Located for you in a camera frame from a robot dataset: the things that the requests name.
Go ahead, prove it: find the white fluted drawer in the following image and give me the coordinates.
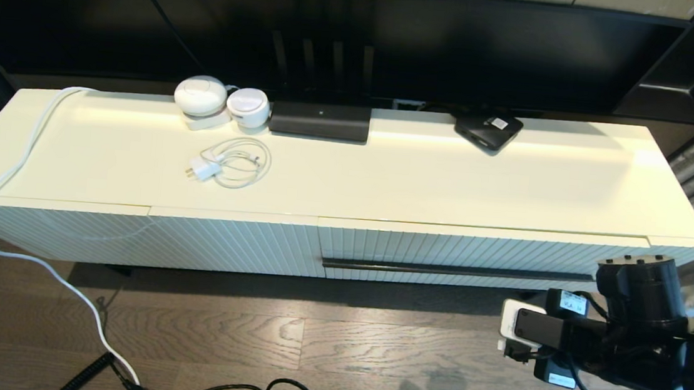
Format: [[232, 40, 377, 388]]
[[314, 210, 651, 308]]

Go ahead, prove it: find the white tv cabinet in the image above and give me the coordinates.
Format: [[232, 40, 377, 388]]
[[0, 69, 694, 317]]

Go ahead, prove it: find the small black set-top box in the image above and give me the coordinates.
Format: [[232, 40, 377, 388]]
[[451, 109, 526, 159]]

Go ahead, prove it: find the black television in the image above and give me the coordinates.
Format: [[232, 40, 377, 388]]
[[0, 0, 694, 135]]

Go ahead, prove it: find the black router with antennas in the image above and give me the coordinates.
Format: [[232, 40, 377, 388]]
[[263, 30, 378, 144]]

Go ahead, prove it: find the small white round device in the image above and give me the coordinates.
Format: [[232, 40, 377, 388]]
[[225, 86, 272, 131]]

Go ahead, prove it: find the white charger adapter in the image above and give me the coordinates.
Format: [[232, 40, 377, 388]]
[[185, 156, 224, 185]]

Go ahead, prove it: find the large white round device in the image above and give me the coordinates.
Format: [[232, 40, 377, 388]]
[[171, 73, 237, 135]]

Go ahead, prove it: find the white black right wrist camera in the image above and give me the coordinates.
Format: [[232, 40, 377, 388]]
[[496, 298, 566, 364]]

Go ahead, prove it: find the thin white charging cable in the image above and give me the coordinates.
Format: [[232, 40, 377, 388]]
[[197, 133, 274, 193]]

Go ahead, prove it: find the black coiled cable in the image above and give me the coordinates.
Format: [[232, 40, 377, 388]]
[[56, 348, 117, 390]]

